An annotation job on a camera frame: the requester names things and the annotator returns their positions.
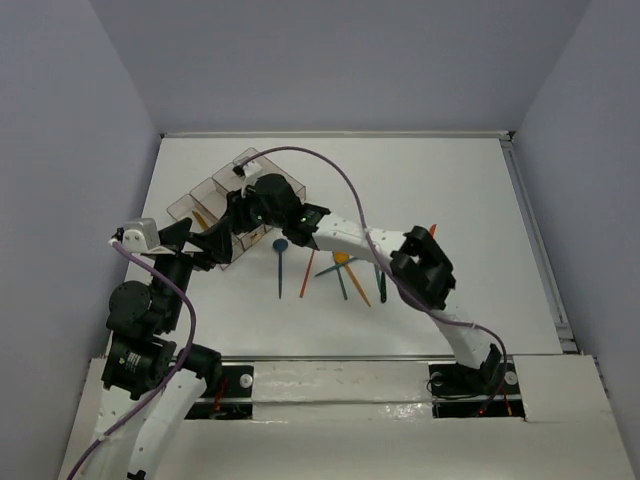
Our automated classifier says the blue spoon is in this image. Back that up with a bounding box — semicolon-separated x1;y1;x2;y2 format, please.
272;238;289;299

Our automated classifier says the yellow knife green handle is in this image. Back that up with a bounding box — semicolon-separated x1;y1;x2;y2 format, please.
379;272;387;304

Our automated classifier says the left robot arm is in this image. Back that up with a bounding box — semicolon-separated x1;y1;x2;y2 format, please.
67;217;232;479

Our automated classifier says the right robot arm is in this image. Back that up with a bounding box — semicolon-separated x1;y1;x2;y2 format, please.
225;167;504;392

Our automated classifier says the yellow knife in bin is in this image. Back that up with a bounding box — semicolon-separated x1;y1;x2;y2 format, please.
192;210;209;231

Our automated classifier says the orange chopstick left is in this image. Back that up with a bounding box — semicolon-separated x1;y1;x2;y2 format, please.
299;249;316;299

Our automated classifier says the orange spoon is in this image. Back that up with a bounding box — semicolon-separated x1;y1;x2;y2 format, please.
334;252;371;307

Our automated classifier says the teal chopstick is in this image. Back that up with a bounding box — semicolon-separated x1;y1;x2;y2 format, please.
333;252;348;301

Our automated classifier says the teal fork lying crosswise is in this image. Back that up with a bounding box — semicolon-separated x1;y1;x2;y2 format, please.
314;258;358;277

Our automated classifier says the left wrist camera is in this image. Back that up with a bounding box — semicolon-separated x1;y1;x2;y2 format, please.
109;218;161;253

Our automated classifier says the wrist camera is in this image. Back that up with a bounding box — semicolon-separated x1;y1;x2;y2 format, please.
232;160;263;181
109;218;161;253

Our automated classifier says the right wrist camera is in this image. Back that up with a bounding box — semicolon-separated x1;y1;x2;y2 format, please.
232;160;263;181

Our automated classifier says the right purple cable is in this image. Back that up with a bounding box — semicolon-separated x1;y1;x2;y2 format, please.
239;146;509;416

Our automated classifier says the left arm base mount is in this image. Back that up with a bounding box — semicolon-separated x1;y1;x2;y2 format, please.
185;363;254;421

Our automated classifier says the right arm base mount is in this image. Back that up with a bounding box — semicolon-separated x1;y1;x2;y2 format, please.
425;360;525;419

